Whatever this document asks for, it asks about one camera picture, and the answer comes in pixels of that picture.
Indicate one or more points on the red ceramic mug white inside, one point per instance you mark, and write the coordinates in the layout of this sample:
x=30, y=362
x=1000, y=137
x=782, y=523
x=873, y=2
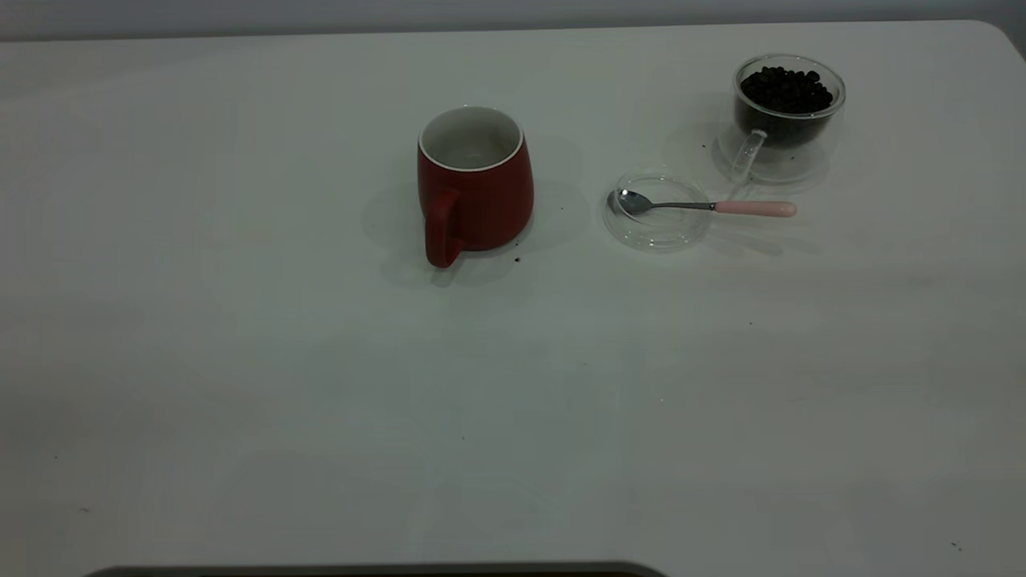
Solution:
x=489, y=204

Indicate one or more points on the dark roasted coffee beans pile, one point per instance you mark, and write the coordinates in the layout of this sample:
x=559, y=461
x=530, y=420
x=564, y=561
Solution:
x=787, y=92

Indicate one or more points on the clear round glass saucer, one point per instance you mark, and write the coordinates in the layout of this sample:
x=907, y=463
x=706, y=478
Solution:
x=661, y=232

